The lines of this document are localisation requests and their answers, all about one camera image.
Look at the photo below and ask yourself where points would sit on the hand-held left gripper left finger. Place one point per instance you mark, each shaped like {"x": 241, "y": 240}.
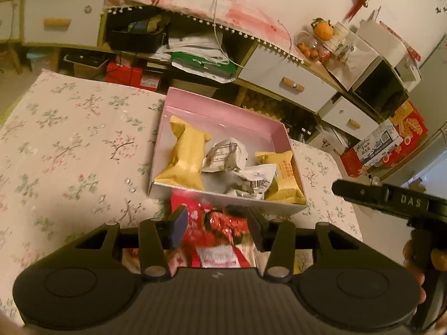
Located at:
{"x": 180, "y": 226}

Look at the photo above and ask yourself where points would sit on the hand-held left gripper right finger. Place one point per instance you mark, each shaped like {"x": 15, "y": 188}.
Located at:
{"x": 256, "y": 230}

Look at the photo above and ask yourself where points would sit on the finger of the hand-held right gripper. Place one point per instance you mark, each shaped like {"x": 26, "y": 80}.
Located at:
{"x": 359, "y": 192}

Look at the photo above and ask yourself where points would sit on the red and pink snack packet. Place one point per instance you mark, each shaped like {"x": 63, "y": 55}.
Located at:
{"x": 216, "y": 237}

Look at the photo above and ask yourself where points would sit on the pink cardboard box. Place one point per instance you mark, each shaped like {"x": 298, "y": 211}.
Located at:
{"x": 216, "y": 115}

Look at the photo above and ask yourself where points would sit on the person's right hand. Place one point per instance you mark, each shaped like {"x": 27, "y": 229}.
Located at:
{"x": 409, "y": 256}

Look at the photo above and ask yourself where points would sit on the blue and white carton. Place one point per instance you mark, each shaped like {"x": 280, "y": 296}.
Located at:
{"x": 379, "y": 144}

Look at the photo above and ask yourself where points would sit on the white barcode snack packet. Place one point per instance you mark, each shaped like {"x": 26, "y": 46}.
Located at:
{"x": 255, "y": 178}

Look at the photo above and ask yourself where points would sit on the small yellow snack packet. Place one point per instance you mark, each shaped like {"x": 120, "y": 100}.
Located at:
{"x": 286, "y": 178}

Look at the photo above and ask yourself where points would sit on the white cardboard box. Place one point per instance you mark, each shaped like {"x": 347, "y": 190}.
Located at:
{"x": 326, "y": 141}

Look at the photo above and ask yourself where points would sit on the large yellow snack packet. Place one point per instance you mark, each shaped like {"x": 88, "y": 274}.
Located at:
{"x": 185, "y": 160}

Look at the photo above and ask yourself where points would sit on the red patterned gift box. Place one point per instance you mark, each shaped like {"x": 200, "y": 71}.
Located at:
{"x": 410, "y": 129}

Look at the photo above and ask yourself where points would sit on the grey crumpled snack packet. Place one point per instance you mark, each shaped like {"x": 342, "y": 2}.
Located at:
{"x": 223, "y": 155}

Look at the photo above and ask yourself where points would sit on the black boxy appliance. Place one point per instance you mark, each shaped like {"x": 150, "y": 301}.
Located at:
{"x": 382, "y": 90}

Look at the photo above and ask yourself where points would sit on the long wooden cabinet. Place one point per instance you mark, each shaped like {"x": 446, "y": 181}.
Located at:
{"x": 323, "y": 73}

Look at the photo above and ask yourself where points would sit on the yellow egg tray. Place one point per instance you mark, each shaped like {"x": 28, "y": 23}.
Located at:
{"x": 265, "y": 106}

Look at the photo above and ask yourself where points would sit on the glass jar of small oranges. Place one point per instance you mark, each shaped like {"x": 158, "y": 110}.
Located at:
{"x": 309, "y": 49}

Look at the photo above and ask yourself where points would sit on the green folder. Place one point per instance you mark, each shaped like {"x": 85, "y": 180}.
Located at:
{"x": 202, "y": 66}

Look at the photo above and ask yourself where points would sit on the large orange fruit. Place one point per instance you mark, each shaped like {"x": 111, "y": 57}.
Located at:
{"x": 324, "y": 29}

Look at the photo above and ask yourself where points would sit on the small cardboard box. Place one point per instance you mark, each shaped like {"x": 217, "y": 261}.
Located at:
{"x": 89, "y": 69}

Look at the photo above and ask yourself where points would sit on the stack of papers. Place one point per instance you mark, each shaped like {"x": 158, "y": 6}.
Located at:
{"x": 195, "y": 43}

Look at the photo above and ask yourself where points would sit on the black basket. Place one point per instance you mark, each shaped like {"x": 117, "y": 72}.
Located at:
{"x": 136, "y": 40}

